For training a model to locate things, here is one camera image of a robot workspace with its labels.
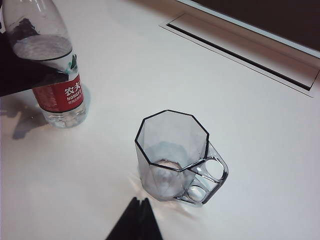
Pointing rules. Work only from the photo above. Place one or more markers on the brown desk partition panel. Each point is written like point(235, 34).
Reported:
point(275, 17)

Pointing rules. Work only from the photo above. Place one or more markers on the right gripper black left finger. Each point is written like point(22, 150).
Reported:
point(130, 222)

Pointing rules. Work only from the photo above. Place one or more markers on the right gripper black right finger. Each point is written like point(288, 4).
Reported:
point(148, 222)

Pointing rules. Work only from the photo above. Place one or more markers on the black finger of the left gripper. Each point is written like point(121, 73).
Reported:
point(15, 75)
point(25, 26)

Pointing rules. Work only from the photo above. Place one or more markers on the clear red-label mineral water bottle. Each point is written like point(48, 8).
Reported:
point(65, 100)

